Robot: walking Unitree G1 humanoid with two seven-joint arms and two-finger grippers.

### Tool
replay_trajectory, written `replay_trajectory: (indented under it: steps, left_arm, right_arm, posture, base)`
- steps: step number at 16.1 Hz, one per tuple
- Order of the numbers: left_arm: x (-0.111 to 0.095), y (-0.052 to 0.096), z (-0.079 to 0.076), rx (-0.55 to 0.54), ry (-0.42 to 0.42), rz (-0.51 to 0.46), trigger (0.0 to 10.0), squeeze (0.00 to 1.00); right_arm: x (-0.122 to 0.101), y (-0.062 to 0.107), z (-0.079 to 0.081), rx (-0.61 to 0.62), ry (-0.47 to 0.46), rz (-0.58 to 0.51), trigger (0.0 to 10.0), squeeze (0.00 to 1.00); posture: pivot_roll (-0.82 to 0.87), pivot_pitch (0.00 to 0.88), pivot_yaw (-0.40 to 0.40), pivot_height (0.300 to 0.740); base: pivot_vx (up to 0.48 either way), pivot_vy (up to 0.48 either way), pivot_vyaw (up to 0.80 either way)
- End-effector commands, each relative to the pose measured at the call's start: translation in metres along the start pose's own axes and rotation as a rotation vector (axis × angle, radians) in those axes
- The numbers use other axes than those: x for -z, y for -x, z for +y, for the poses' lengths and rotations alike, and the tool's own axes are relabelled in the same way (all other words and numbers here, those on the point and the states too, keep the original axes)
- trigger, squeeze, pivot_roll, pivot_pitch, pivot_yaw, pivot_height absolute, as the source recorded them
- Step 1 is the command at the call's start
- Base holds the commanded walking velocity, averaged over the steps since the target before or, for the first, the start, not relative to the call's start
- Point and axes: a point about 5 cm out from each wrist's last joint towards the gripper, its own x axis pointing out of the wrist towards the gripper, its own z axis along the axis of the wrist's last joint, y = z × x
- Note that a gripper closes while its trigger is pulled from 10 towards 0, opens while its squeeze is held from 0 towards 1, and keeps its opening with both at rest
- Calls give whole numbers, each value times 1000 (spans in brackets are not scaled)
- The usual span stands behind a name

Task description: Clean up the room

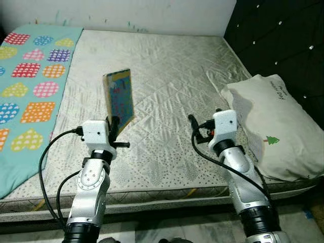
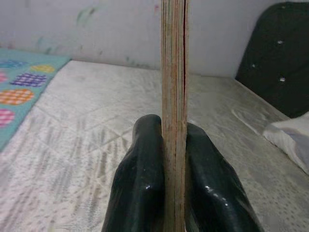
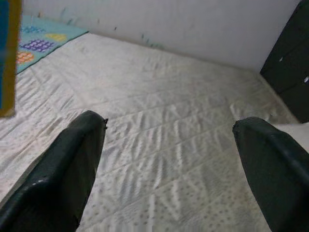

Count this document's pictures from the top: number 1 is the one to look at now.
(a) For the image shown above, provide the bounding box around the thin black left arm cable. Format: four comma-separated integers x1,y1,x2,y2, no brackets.
55,170,84,224

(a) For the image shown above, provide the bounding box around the cream pillow with tree print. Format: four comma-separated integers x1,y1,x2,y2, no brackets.
220,74,324,182

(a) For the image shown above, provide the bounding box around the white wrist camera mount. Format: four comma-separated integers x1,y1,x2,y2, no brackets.
212,110,239,145
81,120,112,153

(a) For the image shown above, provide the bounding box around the yellow bordered children's book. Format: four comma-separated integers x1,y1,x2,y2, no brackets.
103,68,137,130

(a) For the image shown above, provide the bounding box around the teal blanket with coloured shapes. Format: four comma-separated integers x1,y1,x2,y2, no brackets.
0,25,85,199

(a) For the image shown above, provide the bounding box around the black tufted headboard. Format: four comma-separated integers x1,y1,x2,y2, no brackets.
224,0,324,128

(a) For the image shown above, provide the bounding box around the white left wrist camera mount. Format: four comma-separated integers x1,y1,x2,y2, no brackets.
81,120,112,153

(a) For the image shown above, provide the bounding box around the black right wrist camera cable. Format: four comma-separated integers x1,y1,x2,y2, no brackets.
191,133,274,201

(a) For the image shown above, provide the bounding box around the brown floor mat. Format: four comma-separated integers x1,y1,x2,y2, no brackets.
310,195,324,243

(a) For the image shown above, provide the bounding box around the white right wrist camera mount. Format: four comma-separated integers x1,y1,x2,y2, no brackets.
212,110,239,145

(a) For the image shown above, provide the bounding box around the grey quilted mattress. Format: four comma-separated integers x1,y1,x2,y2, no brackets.
0,29,324,224

